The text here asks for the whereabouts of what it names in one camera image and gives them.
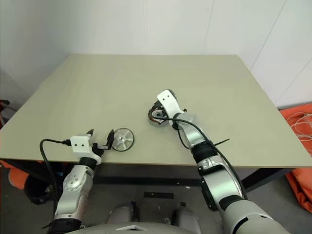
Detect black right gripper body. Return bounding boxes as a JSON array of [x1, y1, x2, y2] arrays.
[[152, 100, 167, 114]]

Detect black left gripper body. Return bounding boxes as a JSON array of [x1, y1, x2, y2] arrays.
[[91, 142, 110, 157]]

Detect silver spoked rotor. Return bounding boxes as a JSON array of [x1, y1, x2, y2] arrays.
[[112, 127, 136, 153]]

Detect silver motor housing copper coils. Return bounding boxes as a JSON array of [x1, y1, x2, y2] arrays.
[[147, 107, 171, 127]]

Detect grey left robot foot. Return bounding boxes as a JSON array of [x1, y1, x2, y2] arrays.
[[106, 201, 140, 228]]

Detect grey robot foot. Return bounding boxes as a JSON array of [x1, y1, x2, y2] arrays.
[[171, 201, 203, 228], [106, 201, 140, 228]]

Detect black zip tie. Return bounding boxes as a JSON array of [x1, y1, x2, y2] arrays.
[[211, 138, 231, 147]]

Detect black floor tape strip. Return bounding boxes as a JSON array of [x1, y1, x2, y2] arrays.
[[144, 192, 175, 199]]

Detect small orange cloth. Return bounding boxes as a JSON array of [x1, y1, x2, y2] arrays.
[[0, 159, 28, 190]]

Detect grey right robot foot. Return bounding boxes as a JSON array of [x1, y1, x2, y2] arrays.
[[171, 201, 203, 228]]

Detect grey robot torso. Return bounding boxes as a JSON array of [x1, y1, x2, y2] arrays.
[[80, 223, 235, 234]]

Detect large orange cloth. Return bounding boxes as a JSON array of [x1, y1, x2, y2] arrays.
[[279, 103, 312, 220]]

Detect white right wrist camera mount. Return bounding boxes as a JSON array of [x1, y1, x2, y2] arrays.
[[156, 89, 187, 120]]

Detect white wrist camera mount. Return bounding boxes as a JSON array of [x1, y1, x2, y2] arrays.
[[70, 135, 102, 166], [156, 89, 187, 120]]

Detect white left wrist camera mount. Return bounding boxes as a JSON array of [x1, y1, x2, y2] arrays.
[[70, 135, 102, 166]]

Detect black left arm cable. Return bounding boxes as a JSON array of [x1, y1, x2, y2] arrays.
[[39, 138, 73, 225]]

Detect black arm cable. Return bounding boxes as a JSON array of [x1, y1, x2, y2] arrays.
[[167, 117, 248, 199], [39, 138, 73, 225]]

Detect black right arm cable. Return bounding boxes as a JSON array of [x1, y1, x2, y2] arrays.
[[167, 117, 248, 199]]

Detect black table frame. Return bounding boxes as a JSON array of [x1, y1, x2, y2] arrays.
[[0, 159, 297, 193]]

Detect thin white cord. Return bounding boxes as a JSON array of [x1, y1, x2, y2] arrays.
[[286, 111, 312, 157]]

